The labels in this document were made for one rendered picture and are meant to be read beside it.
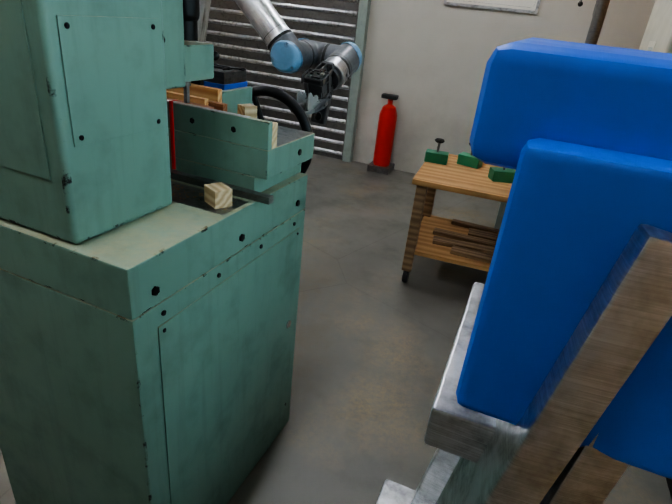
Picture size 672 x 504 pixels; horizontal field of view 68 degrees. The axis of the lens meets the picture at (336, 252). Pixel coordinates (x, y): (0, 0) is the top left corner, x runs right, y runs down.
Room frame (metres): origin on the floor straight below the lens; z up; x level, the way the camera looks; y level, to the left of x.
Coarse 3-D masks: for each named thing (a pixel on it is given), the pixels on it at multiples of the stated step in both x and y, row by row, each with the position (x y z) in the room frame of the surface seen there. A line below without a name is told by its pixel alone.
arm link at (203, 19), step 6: (204, 0) 1.86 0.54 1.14; (210, 0) 1.90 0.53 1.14; (204, 6) 1.87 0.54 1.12; (204, 12) 1.87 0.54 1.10; (204, 18) 1.88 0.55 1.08; (198, 24) 1.86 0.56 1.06; (204, 24) 1.88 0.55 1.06; (198, 30) 1.86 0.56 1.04; (204, 30) 1.89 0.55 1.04; (198, 36) 1.87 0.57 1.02; (204, 36) 1.89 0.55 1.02
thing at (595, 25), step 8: (600, 0) 2.94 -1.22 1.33; (608, 0) 2.93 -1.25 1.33; (600, 8) 2.93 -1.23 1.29; (600, 16) 2.92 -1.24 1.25; (592, 24) 2.94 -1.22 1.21; (600, 24) 2.93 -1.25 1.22; (592, 32) 2.93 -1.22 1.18; (592, 40) 2.93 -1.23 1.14; (504, 208) 2.83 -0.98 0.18; (496, 224) 2.84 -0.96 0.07
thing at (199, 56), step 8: (184, 40) 1.10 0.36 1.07; (184, 48) 1.01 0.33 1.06; (192, 48) 1.04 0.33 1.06; (200, 48) 1.06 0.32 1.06; (208, 48) 1.08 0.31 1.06; (192, 56) 1.03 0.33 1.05; (200, 56) 1.06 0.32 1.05; (208, 56) 1.08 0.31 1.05; (192, 64) 1.03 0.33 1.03; (200, 64) 1.06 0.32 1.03; (208, 64) 1.08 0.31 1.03; (192, 72) 1.03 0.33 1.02; (200, 72) 1.06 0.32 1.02; (208, 72) 1.08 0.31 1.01; (192, 80) 1.03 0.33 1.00
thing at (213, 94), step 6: (192, 84) 1.14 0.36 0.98; (168, 90) 1.16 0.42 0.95; (174, 90) 1.16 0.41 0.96; (180, 90) 1.15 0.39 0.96; (192, 90) 1.14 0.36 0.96; (198, 90) 1.13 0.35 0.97; (204, 90) 1.13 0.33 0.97; (210, 90) 1.12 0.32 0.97; (216, 90) 1.12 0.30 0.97; (198, 96) 1.13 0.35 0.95; (204, 96) 1.13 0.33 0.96; (210, 96) 1.12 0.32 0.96; (216, 96) 1.12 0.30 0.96
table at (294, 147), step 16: (288, 128) 1.15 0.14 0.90; (176, 144) 1.02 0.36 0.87; (192, 144) 1.01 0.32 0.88; (208, 144) 0.99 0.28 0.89; (224, 144) 0.98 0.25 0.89; (288, 144) 1.02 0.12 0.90; (304, 144) 1.09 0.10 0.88; (192, 160) 1.01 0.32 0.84; (208, 160) 0.99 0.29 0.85; (224, 160) 0.98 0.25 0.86; (240, 160) 0.97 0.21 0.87; (256, 160) 0.95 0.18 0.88; (272, 160) 0.96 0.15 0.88; (288, 160) 1.02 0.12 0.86; (304, 160) 1.10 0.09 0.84; (256, 176) 0.95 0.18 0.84; (272, 176) 0.96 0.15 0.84
